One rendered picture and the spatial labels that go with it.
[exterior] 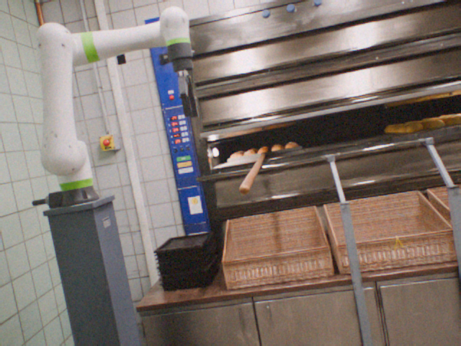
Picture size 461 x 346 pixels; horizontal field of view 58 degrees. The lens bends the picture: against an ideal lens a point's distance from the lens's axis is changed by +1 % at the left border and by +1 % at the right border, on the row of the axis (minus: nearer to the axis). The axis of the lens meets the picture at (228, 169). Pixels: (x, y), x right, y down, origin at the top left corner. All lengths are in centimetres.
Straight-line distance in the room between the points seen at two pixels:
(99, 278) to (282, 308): 94
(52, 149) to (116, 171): 125
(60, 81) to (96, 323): 91
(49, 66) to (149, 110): 119
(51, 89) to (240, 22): 141
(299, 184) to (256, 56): 82
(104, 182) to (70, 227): 113
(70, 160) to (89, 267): 43
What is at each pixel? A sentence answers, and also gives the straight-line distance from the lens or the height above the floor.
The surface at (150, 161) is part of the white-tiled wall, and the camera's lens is 267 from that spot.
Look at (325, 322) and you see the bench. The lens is 221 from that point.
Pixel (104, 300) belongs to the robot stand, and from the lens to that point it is 172.
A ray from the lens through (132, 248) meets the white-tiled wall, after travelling 281.
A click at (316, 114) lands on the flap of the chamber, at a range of 240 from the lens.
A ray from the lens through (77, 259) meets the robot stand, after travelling 171.
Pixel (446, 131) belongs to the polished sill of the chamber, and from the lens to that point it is 271.
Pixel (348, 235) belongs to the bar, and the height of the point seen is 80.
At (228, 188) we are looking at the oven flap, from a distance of 259.
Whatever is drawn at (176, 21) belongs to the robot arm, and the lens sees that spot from 161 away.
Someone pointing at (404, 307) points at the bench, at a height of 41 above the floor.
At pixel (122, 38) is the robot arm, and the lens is 173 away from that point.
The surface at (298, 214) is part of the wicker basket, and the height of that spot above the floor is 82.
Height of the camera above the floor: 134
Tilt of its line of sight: 4 degrees down
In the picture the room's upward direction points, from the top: 10 degrees counter-clockwise
